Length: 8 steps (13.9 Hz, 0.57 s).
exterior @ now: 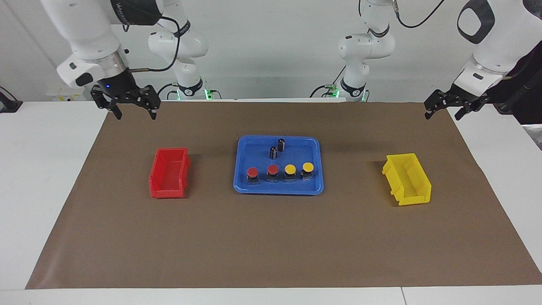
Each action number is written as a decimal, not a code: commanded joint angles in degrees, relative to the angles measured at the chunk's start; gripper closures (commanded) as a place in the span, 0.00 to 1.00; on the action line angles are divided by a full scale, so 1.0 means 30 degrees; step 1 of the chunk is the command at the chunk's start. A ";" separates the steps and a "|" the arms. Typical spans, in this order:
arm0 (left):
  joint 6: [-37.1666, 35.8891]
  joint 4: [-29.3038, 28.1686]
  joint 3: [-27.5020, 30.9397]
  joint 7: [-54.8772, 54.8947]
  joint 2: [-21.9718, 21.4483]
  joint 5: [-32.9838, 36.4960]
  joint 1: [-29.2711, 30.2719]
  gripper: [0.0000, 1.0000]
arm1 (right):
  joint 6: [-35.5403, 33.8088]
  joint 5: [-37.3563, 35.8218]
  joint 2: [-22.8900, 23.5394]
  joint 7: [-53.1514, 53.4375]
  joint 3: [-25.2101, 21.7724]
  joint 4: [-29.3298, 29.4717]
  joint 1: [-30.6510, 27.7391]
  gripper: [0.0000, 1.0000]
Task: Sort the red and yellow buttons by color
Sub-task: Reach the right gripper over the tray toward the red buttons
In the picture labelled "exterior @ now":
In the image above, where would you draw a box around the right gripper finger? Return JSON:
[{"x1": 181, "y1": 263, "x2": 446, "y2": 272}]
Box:
[
  {"x1": 135, "y1": 85, "x2": 162, "y2": 120},
  {"x1": 91, "y1": 86, "x2": 123, "y2": 120}
]

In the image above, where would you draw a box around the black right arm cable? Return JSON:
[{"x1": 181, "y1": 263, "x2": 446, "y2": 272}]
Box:
[{"x1": 123, "y1": 16, "x2": 183, "y2": 73}]

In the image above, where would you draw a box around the yellow plastic bin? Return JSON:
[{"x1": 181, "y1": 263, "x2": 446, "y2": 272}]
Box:
[{"x1": 382, "y1": 153, "x2": 432, "y2": 207}]

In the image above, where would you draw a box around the blue plastic tray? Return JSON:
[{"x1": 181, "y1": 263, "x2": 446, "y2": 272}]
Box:
[{"x1": 233, "y1": 135, "x2": 325, "y2": 196}]

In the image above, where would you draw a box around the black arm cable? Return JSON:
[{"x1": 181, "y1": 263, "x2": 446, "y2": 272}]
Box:
[
  {"x1": 392, "y1": 0, "x2": 445, "y2": 29},
  {"x1": 123, "y1": 16, "x2": 183, "y2": 73}
]

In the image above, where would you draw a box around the black table clamp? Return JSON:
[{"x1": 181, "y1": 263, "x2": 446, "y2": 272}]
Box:
[{"x1": 0, "y1": 87, "x2": 23, "y2": 114}]

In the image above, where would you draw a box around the grey metal object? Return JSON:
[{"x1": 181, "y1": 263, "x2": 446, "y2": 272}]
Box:
[{"x1": 524, "y1": 124, "x2": 542, "y2": 151}]

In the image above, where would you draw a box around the black equipment stand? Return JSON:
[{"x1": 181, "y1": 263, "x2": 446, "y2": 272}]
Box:
[{"x1": 487, "y1": 42, "x2": 542, "y2": 125}]

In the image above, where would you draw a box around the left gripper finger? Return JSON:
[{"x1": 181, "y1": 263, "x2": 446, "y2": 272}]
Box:
[
  {"x1": 424, "y1": 89, "x2": 450, "y2": 120},
  {"x1": 454, "y1": 96, "x2": 492, "y2": 122}
]

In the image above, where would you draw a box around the black base cable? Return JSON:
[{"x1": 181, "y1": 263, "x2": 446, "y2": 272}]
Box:
[
  {"x1": 157, "y1": 83, "x2": 178, "y2": 100},
  {"x1": 310, "y1": 68, "x2": 346, "y2": 99}
]

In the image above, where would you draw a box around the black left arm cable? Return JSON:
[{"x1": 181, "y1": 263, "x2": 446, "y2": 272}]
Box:
[{"x1": 392, "y1": 0, "x2": 445, "y2": 29}]

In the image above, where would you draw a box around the brown paper table mat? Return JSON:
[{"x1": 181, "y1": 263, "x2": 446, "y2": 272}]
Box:
[{"x1": 25, "y1": 101, "x2": 542, "y2": 290}]

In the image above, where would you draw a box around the red plastic bin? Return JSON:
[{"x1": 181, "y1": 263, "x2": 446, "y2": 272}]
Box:
[{"x1": 149, "y1": 147, "x2": 191, "y2": 199}]

